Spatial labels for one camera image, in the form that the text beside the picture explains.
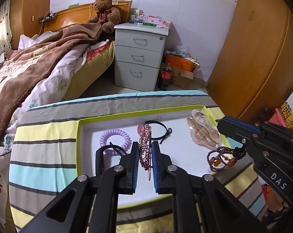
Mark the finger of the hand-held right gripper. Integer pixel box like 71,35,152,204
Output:
223,116,264,137
217,123,262,156

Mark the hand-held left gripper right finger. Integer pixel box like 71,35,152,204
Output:
151,142,268,233

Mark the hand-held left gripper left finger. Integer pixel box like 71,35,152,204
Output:
20,142,140,233

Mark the pink rhinestone hair clip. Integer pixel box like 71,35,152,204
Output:
137,123,153,181

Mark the brown beaded bracelet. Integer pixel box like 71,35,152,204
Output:
206,146,246,174

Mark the large cream hair claw clip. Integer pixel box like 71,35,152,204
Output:
187,109,222,148

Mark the yellow-green shallow box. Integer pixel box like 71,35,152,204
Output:
76,105,255,210

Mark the black hair band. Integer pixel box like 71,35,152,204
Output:
95,142,128,175

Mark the purple spiral hair tie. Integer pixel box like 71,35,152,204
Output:
99,129,132,155

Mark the black bow hair tie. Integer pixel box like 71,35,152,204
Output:
144,120,172,144

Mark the person's right hand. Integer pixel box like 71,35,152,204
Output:
267,187,291,214

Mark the pink plastic container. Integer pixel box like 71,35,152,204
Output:
268,108,289,127

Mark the yellow printed bag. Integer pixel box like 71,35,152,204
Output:
280,101,293,129

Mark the large wooden wardrobe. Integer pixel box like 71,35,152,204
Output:
207,0,293,129

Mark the cardboard box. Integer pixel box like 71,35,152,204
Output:
172,62,201,80

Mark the orange storage box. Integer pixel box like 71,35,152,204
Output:
165,53,197,72

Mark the white drawer nightstand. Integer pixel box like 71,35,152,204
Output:
114,22,171,92

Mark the cola bottle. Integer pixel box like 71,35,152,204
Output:
157,63,173,91

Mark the pile of small packets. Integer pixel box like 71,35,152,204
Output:
167,45,198,61

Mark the yellow bed mattress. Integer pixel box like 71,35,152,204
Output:
64,41,116,101

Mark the pale floral quilt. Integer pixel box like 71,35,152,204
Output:
0,35,113,182

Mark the pink floral box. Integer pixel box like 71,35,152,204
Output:
144,15,173,28

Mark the brown plush blanket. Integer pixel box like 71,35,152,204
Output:
0,23,103,151

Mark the clutter of small bottles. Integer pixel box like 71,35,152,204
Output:
129,8,147,25

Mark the brown teddy bear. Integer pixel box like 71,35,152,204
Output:
87,0,121,34

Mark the wooden bed headboard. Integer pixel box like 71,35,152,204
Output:
42,0,133,33

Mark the power strip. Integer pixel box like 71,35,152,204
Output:
39,13,57,21

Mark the tall narrow wooden wardrobe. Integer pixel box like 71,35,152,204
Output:
9,0,53,44

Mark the spotted curtain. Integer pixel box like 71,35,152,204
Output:
0,0,13,63

